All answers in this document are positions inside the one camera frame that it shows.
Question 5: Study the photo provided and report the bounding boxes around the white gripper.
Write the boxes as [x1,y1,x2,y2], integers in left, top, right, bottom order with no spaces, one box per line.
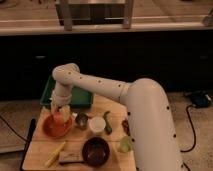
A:
[51,83,72,122]

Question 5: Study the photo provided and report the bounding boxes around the red yellow apple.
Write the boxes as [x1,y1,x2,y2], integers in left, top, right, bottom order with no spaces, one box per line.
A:
[53,112,65,125]

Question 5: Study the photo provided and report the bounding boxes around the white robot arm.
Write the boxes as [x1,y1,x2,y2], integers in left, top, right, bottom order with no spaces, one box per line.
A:
[52,63,183,171]

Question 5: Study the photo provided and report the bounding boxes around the red bowl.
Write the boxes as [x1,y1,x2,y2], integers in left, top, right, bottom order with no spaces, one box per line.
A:
[42,115,72,139]

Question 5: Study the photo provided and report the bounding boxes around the dark purple bowl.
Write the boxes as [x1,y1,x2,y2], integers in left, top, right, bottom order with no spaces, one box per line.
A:
[82,137,110,167]

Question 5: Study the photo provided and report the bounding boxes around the green plastic tray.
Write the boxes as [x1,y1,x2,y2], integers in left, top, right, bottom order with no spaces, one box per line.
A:
[40,77,93,108]

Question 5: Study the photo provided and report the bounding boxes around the small metal cup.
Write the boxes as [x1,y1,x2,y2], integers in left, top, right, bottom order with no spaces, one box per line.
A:
[73,113,89,130]

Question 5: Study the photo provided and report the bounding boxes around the white cup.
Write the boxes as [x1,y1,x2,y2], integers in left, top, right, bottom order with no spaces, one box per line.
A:
[89,116,106,135]

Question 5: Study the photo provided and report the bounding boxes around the wooden scrub brush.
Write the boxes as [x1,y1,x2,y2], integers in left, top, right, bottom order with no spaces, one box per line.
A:
[59,151,83,165]

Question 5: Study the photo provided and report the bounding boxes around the green pepper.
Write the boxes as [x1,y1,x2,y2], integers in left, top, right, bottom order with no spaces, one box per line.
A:
[103,111,112,135]

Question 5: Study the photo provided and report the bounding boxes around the dark red grapes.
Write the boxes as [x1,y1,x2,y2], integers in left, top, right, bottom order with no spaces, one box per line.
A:
[122,119,130,136]

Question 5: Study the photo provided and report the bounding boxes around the black floor device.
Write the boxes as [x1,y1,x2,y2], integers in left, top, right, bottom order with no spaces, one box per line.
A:
[187,92,212,108]

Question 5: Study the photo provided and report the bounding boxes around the metal stand frame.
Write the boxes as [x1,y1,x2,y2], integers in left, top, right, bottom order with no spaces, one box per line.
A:
[54,0,134,31]

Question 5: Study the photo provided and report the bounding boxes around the black cable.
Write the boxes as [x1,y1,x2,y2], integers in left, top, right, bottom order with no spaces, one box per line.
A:
[179,104,198,154]

